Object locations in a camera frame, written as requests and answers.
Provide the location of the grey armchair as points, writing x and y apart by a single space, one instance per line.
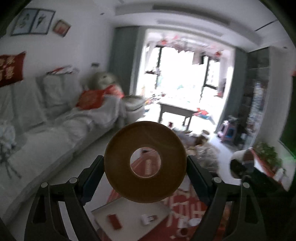
134 105

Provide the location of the green potted plant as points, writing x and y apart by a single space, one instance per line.
266 153

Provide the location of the wooden side table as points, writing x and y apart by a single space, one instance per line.
175 109

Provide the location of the red box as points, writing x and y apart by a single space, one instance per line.
114 221

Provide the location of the grey shallow tray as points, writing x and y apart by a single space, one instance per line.
131 213

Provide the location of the white fringed blanket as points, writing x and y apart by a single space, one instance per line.
106 113

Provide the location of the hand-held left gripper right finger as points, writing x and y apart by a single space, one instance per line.
198 183

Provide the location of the grey plush toy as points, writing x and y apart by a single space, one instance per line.
101 80

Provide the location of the red printed tablecloth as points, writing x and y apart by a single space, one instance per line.
182 206

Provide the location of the tall shelf cabinet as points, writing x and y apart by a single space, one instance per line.
256 92

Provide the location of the grey curtain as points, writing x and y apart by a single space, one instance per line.
124 60
239 81

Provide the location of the large brown tape roll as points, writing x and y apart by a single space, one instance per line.
120 180

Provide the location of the small white box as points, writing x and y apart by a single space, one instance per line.
145 220

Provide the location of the red blue toy figure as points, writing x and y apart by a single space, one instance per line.
203 113

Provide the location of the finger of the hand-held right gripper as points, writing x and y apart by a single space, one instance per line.
248 165

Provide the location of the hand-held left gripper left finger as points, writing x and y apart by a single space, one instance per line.
91 183

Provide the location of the red cushion gold characters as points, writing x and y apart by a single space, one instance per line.
11 69

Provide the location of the red hanging decoration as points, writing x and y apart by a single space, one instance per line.
185 44

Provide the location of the red patterned cushion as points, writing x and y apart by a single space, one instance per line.
90 99

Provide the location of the dark framed wall picture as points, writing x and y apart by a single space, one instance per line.
24 22
42 20

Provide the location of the white covered sofa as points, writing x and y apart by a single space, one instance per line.
46 143

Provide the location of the red framed wall picture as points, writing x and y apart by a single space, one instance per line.
61 28

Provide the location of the purple plastic stool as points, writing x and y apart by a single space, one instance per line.
227 133

